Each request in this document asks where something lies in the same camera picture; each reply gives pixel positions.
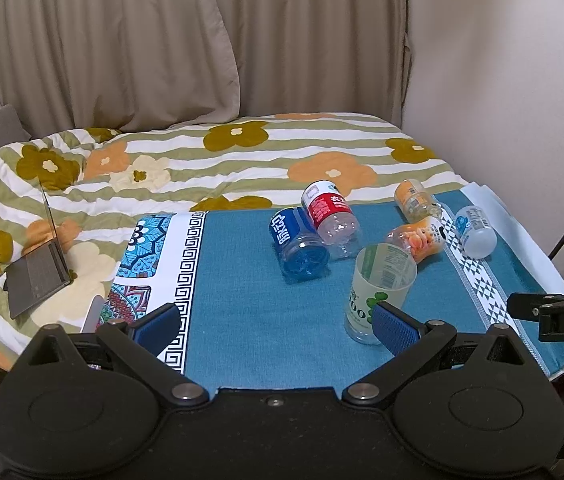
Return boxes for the orange cartoon print bottle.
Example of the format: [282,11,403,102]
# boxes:
[385,216,447,264]

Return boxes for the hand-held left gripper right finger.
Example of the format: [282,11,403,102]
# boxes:
[343,302,545,406]

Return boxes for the white and blue label bottle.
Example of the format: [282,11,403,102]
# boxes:
[454,204,498,259]

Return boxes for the translucent cup with green print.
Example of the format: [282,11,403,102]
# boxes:
[345,243,419,346]

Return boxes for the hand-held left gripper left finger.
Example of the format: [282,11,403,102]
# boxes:
[21,303,211,407]

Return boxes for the grey laptop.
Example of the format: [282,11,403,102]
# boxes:
[3,183,73,320]

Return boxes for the silver flat device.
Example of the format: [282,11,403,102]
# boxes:
[81,295,109,334]

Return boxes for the blue label plastic bottle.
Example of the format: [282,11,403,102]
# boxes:
[268,206,331,281]

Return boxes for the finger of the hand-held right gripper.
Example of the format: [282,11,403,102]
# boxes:
[506,292,564,322]

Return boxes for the small orange label bottle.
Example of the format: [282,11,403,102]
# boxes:
[394,178,443,223]

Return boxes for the blue patterned tablecloth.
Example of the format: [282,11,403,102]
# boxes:
[106,182,564,379]

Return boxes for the beige curtain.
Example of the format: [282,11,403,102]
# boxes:
[0,0,411,134]

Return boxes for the red label plastic bottle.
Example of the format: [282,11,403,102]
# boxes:
[301,180,364,261]

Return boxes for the striped floral blanket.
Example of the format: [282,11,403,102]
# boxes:
[0,112,473,372]

